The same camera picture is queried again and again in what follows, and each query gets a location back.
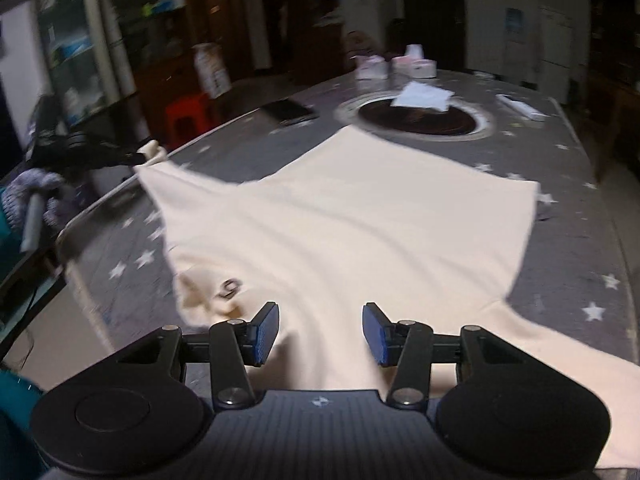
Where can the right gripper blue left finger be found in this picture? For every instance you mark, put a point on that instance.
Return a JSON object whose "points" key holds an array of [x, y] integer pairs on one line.
{"points": [[264, 329]]}

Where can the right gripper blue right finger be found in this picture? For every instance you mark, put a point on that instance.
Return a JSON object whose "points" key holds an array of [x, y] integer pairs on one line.
{"points": [[379, 333]]}

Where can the cream sweater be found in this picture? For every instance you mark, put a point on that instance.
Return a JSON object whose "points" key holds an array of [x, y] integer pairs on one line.
{"points": [[360, 219]]}

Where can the red plastic stool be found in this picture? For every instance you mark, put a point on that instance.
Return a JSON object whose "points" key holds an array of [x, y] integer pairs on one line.
{"points": [[189, 117]]}

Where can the white paper bag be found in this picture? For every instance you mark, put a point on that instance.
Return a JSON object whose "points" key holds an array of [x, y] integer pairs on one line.
{"points": [[212, 72]]}

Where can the black smartphone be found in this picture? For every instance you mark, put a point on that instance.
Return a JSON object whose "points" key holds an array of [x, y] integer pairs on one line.
{"points": [[288, 112]]}

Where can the round induction cooktop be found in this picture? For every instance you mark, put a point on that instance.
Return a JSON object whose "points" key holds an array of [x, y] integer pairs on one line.
{"points": [[374, 112]]}

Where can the white tissue paper sheet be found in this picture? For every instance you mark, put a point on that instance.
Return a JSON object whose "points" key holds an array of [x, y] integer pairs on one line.
{"points": [[425, 96]]}

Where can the small white pink box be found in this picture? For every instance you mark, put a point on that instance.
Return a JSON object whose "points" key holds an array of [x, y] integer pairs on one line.
{"points": [[370, 67]]}

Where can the white remote control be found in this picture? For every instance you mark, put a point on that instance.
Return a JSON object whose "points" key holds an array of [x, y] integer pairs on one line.
{"points": [[521, 108]]}

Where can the white pink tissue box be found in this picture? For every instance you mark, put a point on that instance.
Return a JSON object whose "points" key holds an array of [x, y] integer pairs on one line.
{"points": [[413, 64]]}

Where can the water dispenser with blue bottle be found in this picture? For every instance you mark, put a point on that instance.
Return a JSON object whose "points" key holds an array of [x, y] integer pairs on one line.
{"points": [[514, 66]]}

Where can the white refrigerator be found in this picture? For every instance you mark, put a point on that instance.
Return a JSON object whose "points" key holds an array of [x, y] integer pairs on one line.
{"points": [[556, 38]]}

